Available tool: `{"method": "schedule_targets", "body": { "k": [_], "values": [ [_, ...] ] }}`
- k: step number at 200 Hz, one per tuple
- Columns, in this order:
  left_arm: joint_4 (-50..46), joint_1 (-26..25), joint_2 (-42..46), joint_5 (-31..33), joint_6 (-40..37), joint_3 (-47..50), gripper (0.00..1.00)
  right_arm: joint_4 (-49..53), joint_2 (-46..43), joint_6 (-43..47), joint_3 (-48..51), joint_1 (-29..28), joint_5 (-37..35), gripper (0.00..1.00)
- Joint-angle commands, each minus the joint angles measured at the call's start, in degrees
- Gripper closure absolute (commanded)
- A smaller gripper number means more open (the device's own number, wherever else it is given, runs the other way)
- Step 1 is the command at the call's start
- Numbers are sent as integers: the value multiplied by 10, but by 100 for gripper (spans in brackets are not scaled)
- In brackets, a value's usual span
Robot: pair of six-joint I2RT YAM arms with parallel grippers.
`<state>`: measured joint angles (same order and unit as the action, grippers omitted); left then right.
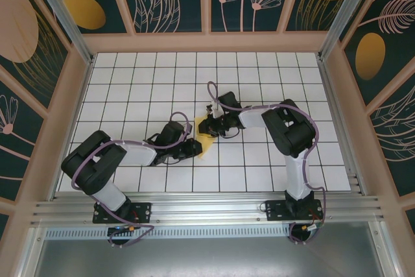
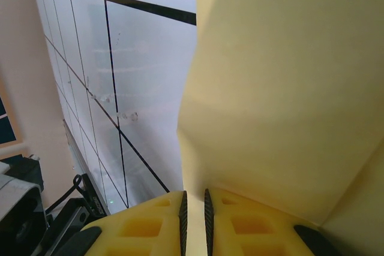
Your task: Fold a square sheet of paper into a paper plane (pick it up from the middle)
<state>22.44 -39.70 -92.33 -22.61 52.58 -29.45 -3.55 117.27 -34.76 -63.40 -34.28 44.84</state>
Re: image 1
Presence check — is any grey metal panel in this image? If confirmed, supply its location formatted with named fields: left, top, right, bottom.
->
left=19, top=237, right=401, bottom=277

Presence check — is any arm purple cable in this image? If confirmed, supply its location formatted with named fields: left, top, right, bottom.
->
left=207, top=81, right=327, bottom=245
left=71, top=112, right=191, bottom=249

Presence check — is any aluminium frame post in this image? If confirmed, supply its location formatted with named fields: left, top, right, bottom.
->
left=319, top=0, right=395, bottom=62
left=25, top=0, right=95, bottom=66

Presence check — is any perforated metal cable duct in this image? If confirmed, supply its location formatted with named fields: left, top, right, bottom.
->
left=45, top=224, right=292, bottom=239

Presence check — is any aluminium side rail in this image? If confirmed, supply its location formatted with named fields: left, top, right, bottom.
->
left=318, top=58, right=370, bottom=197

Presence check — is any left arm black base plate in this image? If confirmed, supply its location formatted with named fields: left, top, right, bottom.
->
left=93, top=202, right=153, bottom=224

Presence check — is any aluminium mounting rail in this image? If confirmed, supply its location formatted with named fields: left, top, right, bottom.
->
left=29, top=190, right=386, bottom=228

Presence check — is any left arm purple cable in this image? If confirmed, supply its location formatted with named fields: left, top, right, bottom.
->
left=71, top=112, right=191, bottom=249

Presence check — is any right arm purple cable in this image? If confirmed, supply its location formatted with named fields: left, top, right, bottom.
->
left=207, top=81, right=327, bottom=245

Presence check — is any yellow cloth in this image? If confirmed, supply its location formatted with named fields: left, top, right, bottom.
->
left=193, top=116, right=217, bottom=161

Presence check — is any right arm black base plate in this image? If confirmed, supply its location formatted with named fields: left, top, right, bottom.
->
left=265, top=199, right=324, bottom=221

